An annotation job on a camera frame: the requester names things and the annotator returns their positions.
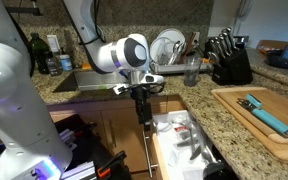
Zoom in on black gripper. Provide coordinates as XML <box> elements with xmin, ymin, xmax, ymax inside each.
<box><xmin>131</xmin><ymin>84</ymin><xmax>153</xmax><ymax>132</ymax></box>

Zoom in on wooden kitchen drawer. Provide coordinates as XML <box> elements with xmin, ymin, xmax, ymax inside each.
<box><xmin>150</xmin><ymin>109</ymin><xmax>238</xmax><ymax>180</ymax></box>

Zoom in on wooden sink cabinet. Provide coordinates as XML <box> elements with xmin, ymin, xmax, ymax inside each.
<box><xmin>47</xmin><ymin>94</ymin><xmax>188</xmax><ymax>174</ymax></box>

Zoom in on plastic bag of cutlery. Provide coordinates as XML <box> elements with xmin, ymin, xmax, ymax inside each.
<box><xmin>172</xmin><ymin>121</ymin><xmax>215</xmax><ymax>164</ymax></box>

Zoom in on metal dish rack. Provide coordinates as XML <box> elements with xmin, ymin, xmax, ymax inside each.
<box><xmin>149</xmin><ymin>61</ymin><xmax>215</xmax><ymax>75</ymax></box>

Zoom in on clear drinking glass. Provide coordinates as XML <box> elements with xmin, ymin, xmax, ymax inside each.
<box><xmin>183</xmin><ymin>55</ymin><xmax>202</xmax><ymax>88</ymax></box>

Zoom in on stainless steel sink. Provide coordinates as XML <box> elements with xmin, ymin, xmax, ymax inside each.
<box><xmin>52</xmin><ymin>69</ymin><xmax>132</xmax><ymax>94</ymax></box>

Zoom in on clear glass bowl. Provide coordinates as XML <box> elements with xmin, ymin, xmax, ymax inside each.
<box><xmin>149</xmin><ymin>36</ymin><xmax>175</xmax><ymax>64</ymax></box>

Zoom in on orange black clamp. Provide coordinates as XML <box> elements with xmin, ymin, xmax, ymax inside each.
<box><xmin>96</xmin><ymin>149</ymin><xmax>128</xmax><ymax>179</ymax></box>

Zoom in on metal serving spoons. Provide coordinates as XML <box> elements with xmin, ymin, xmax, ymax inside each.
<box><xmin>168</xmin><ymin>39</ymin><xmax>185</xmax><ymax>66</ymax></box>

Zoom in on orange sponge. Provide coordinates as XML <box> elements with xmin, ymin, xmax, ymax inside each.
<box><xmin>81</xmin><ymin>62</ymin><xmax>93</xmax><ymax>71</ymax></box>

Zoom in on stacked silver profiles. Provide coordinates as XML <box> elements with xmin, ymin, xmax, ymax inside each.
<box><xmin>58</xmin><ymin>129</ymin><xmax>78</xmax><ymax>151</ymax></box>

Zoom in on white plate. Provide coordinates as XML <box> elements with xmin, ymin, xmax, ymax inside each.
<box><xmin>157</xmin><ymin>28</ymin><xmax>187</xmax><ymax>64</ymax></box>

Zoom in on dark wooden utensil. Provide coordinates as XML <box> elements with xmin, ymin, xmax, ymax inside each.
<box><xmin>180</xmin><ymin>31</ymin><xmax>197</xmax><ymax>64</ymax></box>

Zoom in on silver aluminium profile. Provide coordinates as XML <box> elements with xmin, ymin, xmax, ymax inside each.
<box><xmin>58</xmin><ymin>160</ymin><xmax>97</xmax><ymax>180</ymax></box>

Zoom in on black knife block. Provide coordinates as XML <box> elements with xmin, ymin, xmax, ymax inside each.
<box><xmin>211</xmin><ymin>48</ymin><xmax>254</xmax><ymax>86</ymax></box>

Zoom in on dark green glass bottle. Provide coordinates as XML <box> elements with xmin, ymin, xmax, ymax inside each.
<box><xmin>28</xmin><ymin>32</ymin><xmax>51</xmax><ymax>75</ymax></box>

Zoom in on teal can opener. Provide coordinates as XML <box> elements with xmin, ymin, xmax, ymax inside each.
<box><xmin>237</xmin><ymin>93</ymin><xmax>288</xmax><ymax>139</ymax></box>

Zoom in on wooden cutting board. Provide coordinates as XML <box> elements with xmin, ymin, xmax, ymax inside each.
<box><xmin>211</xmin><ymin>86</ymin><xmax>288</xmax><ymax>164</ymax></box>

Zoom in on brown cardboard box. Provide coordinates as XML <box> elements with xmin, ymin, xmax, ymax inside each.
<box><xmin>256</xmin><ymin>39</ymin><xmax>285</xmax><ymax>54</ymax></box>

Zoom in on dark blue bowl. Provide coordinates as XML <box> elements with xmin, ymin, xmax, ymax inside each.
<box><xmin>266</xmin><ymin>43</ymin><xmax>288</xmax><ymax>70</ymax></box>

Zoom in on metal drawer handle bar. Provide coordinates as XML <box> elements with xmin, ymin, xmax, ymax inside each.
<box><xmin>142</xmin><ymin>129</ymin><xmax>159</xmax><ymax>179</ymax></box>

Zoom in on steel handled kitchen knife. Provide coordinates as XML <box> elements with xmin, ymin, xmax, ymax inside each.
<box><xmin>207</xmin><ymin>39</ymin><xmax>220</xmax><ymax>56</ymax></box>
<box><xmin>225</xmin><ymin>26</ymin><xmax>238</xmax><ymax>51</ymax></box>
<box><xmin>206</xmin><ymin>51</ymin><xmax>222</xmax><ymax>68</ymax></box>
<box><xmin>218</xmin><ymin>32</ymin><xmax>233</xmax><ymax>53</ymax></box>
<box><xmin>213</xmin><ymin>37</ymin><xmax>227</xmax><ymax>58</ymax></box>

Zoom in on white wall outlet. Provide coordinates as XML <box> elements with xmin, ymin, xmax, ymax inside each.
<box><xmin>46</xmin><ymin>34</ymin><xmax>61</xmax><ymax>54</ymax></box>

